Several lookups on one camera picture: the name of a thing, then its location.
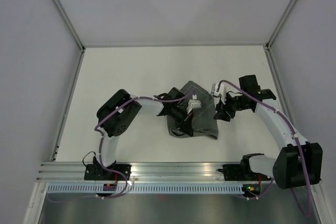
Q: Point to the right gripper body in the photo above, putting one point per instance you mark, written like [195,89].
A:
[232,104]

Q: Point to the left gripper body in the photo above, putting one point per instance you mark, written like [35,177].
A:
[178,115]

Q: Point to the grey cloth napkin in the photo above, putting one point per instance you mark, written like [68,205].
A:
[203,123]

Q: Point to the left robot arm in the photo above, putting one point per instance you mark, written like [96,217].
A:
[117,114]

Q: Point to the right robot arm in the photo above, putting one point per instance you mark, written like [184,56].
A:
[298,162]

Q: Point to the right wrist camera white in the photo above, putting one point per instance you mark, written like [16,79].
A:
[218,90]

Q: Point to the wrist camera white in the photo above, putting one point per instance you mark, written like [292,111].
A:
[193,104]
[218,90]

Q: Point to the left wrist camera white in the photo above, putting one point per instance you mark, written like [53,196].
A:
[193,104]

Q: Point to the right side aluminium rail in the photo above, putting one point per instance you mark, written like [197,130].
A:
[281,94]

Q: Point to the aluminium rail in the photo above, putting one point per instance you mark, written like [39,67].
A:
[142,172]
[281,94]
[70,92]

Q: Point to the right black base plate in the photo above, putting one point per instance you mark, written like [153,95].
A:
[238,172]

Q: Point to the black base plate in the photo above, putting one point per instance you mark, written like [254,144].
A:
[116,172]
[238,172]

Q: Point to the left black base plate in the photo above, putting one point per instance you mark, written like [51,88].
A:
[116,172]

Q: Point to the left side aluminium rail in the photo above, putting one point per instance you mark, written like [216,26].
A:
[70,92]

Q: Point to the aluminium front rail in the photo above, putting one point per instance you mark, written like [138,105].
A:
[142,172]

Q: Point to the right aluminium frame post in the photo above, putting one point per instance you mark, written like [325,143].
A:
[285,15]

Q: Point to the aluminium frame post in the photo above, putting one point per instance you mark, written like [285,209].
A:
[68,24]
[285,15]

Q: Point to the white slotted cable duct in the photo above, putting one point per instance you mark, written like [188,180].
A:
[145,188]

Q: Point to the left aluminium frame post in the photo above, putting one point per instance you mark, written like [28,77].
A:
[68,24]

